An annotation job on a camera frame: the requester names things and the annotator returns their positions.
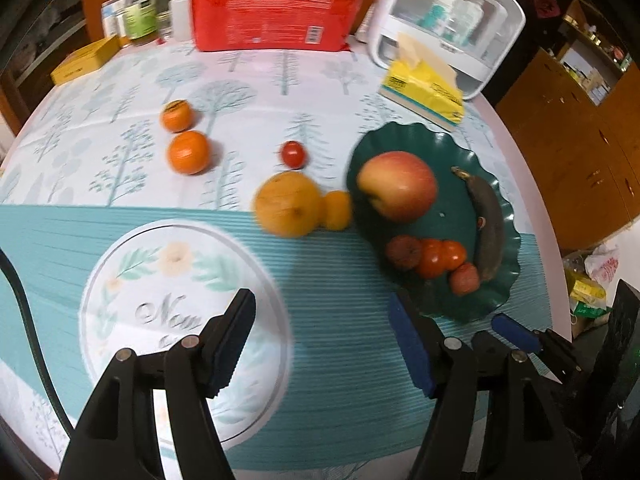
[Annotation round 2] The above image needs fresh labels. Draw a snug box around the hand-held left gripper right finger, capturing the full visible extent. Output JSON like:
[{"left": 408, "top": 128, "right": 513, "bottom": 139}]
[{"left": 389, "top": 292, "right": 583, "bottom": 480}]

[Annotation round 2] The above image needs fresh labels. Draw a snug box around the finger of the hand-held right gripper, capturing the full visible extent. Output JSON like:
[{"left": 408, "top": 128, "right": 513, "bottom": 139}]
[{"left": 491, "top": 312, "right": 587, "bottom": 387}]

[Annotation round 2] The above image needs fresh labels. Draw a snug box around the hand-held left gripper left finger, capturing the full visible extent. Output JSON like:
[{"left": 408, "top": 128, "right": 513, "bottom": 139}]
[{"left": 59, "top": 287, "right": 258, "bottom": 480}]

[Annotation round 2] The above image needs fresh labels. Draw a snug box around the dark green scalloped plate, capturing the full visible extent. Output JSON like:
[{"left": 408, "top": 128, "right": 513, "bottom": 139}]
[{"left": 346, "top": 121, "right": 522, "bottom": 324}]

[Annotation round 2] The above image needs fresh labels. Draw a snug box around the small red fruit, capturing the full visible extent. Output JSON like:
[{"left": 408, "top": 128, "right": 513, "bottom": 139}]
[{"left": 448, "top": 262, "right": 482, "bottom": 297}]

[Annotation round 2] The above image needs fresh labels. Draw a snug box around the dark red wrinkled fruit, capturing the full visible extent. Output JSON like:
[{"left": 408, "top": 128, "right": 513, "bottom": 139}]
[{"left": 385, "top": 235, "right": 422, "bottom": 272}]

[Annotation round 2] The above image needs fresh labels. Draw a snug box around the overripe dark banana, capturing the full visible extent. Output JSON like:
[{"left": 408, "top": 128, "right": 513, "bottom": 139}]
[{"left": 451, "top": 166, "right": 505, "bottom": 283}]

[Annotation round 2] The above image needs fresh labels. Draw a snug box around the red apple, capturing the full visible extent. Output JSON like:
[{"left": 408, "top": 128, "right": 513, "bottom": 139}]
[{"left": 356, "top": 151, "right": 438, "bottom": 223}]

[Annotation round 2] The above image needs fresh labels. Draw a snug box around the tree print tablecloth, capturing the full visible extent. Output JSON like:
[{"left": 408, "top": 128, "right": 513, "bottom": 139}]
[{"left": 0, "top": 37, "right": 573, "bottom": 480}]

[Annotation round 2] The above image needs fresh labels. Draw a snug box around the white plastic bag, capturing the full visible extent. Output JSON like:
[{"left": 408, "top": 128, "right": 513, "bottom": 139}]
[{"left": 582, "top": 242, "right": 621, "bottom": 286}]

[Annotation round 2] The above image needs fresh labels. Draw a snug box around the small orange kumquat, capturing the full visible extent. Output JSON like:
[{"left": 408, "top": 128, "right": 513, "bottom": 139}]
[{"left": 322, "top": 190, "right": 352, "bottom": 231}]

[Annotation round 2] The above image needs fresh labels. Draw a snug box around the large yellow orange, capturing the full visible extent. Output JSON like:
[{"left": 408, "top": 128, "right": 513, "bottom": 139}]
[{"left": 255, "top": 171, "right": 322, "bottom": 238}]

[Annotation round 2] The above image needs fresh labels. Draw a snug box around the wooden cabinet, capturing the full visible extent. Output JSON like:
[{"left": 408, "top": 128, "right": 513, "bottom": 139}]
[{"left": 495, "top": 47, "right": 640, "bottom": 256}]

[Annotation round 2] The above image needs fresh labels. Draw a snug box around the orange mandarin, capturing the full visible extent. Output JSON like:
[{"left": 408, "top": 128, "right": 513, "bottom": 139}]
[{"left": 166, "top": 130, "right": 211, "bottom": 176}]

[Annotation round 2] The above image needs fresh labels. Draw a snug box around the small red tomato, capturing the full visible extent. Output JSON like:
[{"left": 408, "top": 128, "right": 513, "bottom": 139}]
[{"left": 280, "top": 141, "right": 307, "bottom": 170}]

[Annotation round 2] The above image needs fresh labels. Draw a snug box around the orange persimmon with stem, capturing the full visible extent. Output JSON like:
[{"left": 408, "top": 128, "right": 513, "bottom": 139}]
[{"left": 160, "top": 100, "right": 194, "bottom": 133}]

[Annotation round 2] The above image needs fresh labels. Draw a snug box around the yellow tissue pack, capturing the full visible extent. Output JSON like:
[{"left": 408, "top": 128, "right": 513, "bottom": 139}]
[{"left": 378, "top": 32, "right": 466, "bottom": 132}]

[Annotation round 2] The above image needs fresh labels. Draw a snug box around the wooden shelf with bottles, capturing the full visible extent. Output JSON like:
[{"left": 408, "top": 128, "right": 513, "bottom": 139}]
[{"left": 560, "top": 0, "right": 640, "bottom": 106}]

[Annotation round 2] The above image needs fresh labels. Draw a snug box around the white plastic storage case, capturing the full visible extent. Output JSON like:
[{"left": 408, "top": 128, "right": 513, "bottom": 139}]
[{"left": 367, "top": 0, "right": 527, "bottom": 101}]

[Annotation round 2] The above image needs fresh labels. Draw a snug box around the clear baby bottle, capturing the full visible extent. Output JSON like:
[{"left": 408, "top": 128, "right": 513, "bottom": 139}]
[{"left": 447, "top": 0, "right": 483, "bottom": 43}]

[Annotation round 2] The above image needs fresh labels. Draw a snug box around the yellow flat box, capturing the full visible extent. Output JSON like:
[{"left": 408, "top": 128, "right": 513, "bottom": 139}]
[{"left": 50, "top": 36, "right": 121, "bottom": 86}]

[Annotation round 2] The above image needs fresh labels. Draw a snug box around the white teal bottle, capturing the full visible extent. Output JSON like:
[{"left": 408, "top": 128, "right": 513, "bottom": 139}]
[{"left": 417, "top": 0, "right": 458, "bottom": 33}]

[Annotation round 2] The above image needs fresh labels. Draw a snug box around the white squeeze bottle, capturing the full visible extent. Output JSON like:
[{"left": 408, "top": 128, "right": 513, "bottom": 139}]
[{"left": 168, "top": 0, "right": 193, "bottom": 43}]

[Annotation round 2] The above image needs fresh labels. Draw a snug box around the red paper cup package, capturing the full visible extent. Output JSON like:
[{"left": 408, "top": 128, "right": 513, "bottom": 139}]
[{"left": 189, "top": 0, "right": 357, "bottom": 53}]

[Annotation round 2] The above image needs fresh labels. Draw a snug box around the green label glass bottle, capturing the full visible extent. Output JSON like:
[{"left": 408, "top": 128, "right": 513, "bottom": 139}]
[{"left": 122, "top": 0, "right": 158, "bottom": 43}]

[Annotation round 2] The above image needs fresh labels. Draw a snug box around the small white blue box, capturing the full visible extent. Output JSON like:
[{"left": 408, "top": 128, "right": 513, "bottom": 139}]
[{"left": 101, "top": 0, "right": 126, "bottom": 38}]

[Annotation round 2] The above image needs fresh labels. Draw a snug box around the black cable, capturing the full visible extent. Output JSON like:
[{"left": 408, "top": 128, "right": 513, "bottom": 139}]
[{"left": 0, "top": 249, "right": 76, "bottom": 433}]

